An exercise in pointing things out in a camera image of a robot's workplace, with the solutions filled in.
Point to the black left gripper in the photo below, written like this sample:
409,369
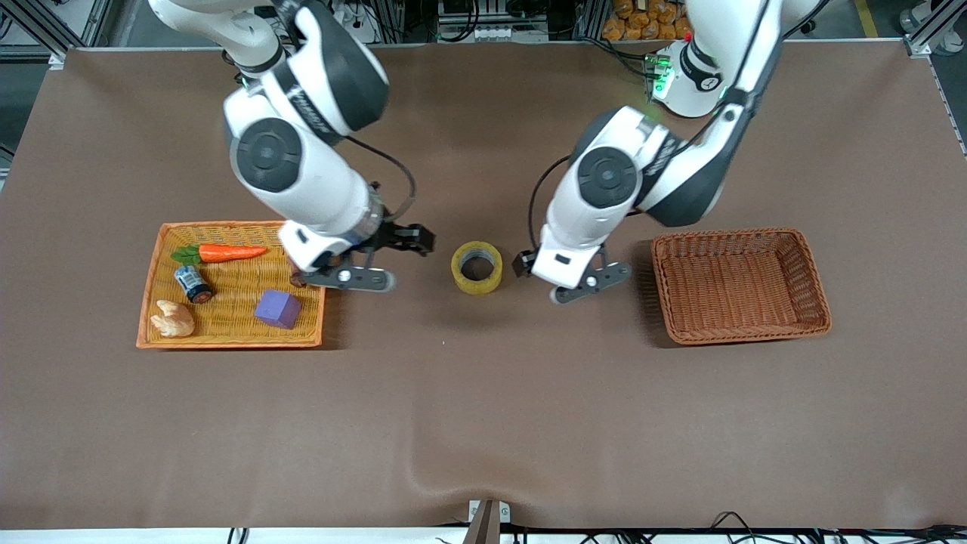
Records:
521,264

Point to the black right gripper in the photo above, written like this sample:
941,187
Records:
398,236

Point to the yellow tape roll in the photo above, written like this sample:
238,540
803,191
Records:
476,288

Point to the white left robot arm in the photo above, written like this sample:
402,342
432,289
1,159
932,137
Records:
604,204

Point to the brown toy mushroom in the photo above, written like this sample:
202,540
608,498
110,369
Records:
296,280

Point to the brown table cover mat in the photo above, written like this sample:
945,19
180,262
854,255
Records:
483,415

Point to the purple foam cube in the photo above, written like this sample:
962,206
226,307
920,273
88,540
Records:
276,310

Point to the orange toy carrot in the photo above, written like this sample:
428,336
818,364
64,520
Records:
230,253

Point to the orange wicker tray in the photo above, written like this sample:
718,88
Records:
227,317

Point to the brown wicker basket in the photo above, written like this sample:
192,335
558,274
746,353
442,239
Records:
740,287

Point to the long white power strip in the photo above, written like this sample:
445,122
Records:
510,34

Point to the white power strip with plugs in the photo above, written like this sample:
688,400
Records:
355,23

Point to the beige toy croissant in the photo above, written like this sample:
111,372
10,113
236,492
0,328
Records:
174,319

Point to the bag of orange toys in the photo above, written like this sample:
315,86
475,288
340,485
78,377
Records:
642,23

